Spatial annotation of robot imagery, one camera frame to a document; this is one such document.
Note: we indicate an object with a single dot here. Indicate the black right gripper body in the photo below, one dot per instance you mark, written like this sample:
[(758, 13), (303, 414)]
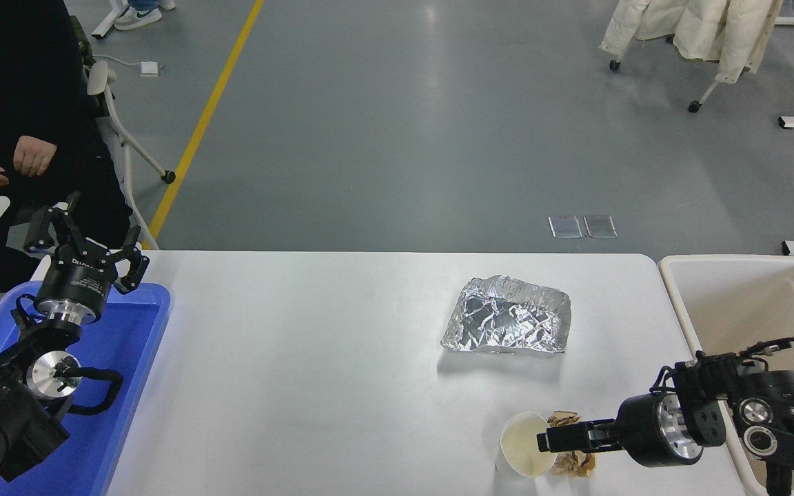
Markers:
[(638, 430)]

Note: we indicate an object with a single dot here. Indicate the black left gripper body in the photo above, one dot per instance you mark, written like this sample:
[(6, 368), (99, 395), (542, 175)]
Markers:
[(76, 286)]

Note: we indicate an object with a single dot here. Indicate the tan paper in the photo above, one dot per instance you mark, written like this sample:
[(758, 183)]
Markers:
[(576, 465)]

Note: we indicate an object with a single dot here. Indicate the white paper cup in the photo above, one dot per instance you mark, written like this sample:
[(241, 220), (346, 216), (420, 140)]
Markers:
[(517, 441)]

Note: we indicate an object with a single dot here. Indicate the foil tray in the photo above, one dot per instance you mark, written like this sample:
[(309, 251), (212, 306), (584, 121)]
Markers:
[(507, 317)]

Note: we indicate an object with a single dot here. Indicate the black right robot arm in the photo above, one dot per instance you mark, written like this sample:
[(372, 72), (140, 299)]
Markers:
[(704, 406)]

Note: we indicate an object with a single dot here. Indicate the person's left hand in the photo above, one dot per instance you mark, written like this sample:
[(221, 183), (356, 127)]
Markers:
[(35, 155)]

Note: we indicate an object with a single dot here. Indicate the blue plastic tray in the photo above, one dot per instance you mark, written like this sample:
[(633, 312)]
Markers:
[(128, 344)]

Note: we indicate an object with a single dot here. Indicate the person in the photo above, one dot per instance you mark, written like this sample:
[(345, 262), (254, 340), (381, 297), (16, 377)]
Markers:
[(136, 17), (18, 89)]

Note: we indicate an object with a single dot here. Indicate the large pale bin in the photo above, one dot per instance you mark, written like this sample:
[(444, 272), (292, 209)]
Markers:
[(735, 310)]

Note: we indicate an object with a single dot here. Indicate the grey wheeled chair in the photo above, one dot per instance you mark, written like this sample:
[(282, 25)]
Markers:
[(97, 76)]

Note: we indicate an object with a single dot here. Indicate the white power adapter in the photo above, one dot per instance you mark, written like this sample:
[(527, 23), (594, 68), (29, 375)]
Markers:
[(149, 68)]

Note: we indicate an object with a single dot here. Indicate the silver floor plate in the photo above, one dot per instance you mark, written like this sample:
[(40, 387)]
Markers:
[(565, 226), (600, 226)]

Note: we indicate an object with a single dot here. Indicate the white slanted table leg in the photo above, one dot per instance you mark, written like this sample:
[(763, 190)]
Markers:
[(109, 19)]

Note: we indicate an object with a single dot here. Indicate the white wheeled chair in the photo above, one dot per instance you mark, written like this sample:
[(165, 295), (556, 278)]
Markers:
[(695, 106)]

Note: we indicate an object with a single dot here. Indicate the cream puffy jacket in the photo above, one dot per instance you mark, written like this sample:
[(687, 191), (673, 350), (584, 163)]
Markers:
[(700, 27)]

